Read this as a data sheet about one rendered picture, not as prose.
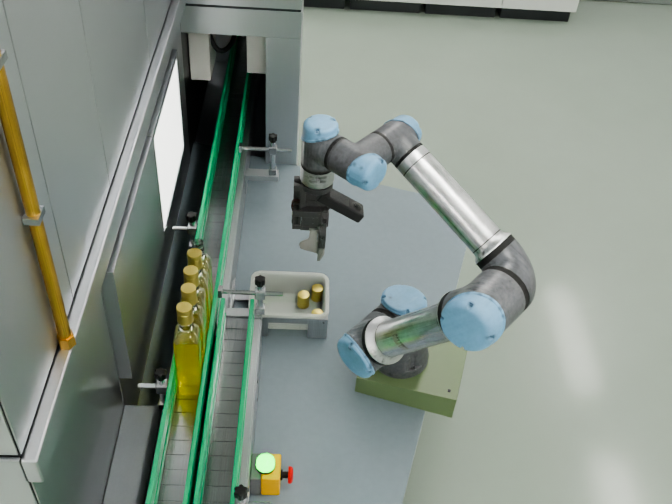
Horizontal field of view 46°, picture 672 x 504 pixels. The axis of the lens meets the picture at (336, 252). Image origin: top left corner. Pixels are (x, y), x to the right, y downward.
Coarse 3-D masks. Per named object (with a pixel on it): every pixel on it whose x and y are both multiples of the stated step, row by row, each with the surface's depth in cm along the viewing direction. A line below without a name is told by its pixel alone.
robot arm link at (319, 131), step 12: (312, 120) 161; (324, 120) 162; (312, 132) 159; (324, 132) 159; (336, 132) 161; (312, 144) 161; (324, 144) 160; (312, 156) 163; (324, 156) 160; (312, 168) 165; (324, 168) 165
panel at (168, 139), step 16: (176, 64) 223; (176, 80) 224; (176, 96) 225; (176, 112) 226; (160, 128) 202; (176, 128) 228; (160, 144) 203; (176, 144) 229; (160, 160) 204; (176, 160) 230; (160, 176) 205; (160, 192) 206
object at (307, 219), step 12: (300, 180) 173; (300, 192) 172; (312, 192) 170; (324, 192) 170; (300, 204) 174; (312, 204) 175; (300, 216) 174; (312, 216) 174; (324, 216) 174; (300, 228) 177
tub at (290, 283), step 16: (256, 272) 226; (272, 272) 227; (288, 272) 227; (304, 272) 228; (272, 288) 230; (288, 288) 230; (304, 288) 230; (272, 304) 227; (288, 304) 228; (320, 304) 228
